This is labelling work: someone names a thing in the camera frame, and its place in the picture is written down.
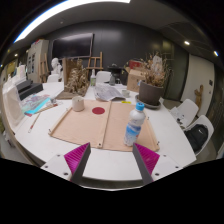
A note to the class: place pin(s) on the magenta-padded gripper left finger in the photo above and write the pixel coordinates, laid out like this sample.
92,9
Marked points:
76,158

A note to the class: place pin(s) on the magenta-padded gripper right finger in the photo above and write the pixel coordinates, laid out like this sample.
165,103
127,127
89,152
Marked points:
146,159

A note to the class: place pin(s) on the blue-capped plastic water bottle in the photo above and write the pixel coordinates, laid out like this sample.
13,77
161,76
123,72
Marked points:
134,128

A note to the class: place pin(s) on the flat round red coaster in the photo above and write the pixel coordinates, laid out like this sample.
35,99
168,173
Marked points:
98,110

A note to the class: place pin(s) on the black backpack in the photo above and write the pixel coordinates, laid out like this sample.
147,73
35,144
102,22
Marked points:
196,138

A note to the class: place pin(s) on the white ceramic cup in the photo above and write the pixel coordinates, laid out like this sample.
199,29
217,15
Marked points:
78,104

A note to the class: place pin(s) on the wooden ruler with red mark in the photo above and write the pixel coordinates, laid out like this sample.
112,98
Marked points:
34,122

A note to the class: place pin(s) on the grey plant saucer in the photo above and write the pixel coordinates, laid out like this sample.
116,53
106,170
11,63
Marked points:
141,103

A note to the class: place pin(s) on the small glass jar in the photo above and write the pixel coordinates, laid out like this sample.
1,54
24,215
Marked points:
53,100

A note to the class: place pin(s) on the white chair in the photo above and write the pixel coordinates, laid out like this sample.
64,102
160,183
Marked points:
52,78
103,76
208,121
188,110

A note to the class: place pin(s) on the dried plant in grey pot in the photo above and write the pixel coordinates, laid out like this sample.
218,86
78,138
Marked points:
150,93

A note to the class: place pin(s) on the colourful purple blue print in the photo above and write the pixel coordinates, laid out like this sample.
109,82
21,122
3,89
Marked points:
35,104

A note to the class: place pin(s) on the small pale green cup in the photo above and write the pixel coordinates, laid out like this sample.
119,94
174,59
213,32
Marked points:
125,93

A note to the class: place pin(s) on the crumpled newspaper sheet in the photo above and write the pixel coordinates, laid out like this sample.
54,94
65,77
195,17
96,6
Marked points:
106,92

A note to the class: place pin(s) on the brown carved sculpture on board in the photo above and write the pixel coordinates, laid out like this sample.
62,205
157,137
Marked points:
76,83

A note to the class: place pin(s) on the brown cardboard box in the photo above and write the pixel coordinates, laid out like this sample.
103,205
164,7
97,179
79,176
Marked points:
134,81

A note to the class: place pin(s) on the spray bottle with green label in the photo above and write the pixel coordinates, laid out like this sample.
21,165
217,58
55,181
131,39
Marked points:
93,80

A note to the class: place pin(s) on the black flat box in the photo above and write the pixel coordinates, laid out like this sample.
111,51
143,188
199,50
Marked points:
23,85
31,91

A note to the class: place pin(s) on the white paper bag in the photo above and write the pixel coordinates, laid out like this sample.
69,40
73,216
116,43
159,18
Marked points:
13,106

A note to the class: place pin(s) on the wooden figure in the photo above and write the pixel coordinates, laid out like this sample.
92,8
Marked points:
199,96

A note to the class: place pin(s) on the white plaster bust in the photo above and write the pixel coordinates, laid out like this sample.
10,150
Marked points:
55,65

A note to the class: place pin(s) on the tall wooden easel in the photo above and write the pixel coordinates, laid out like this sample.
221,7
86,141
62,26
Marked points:
44,68

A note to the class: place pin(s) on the red box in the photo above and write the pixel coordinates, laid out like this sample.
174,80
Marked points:
135,64

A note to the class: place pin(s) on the small wooden easel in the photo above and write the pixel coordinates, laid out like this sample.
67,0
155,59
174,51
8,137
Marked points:
95,62

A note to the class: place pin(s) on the beige cabinet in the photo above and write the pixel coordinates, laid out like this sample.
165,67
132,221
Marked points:
36,58

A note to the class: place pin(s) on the recessed ceiling spotlights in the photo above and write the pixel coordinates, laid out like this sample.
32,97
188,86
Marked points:
186,42

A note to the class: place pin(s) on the long ceiling light strip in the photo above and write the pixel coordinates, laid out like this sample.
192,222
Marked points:
60,9

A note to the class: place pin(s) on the dark wall screen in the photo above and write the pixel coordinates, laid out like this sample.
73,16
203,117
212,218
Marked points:
71,46

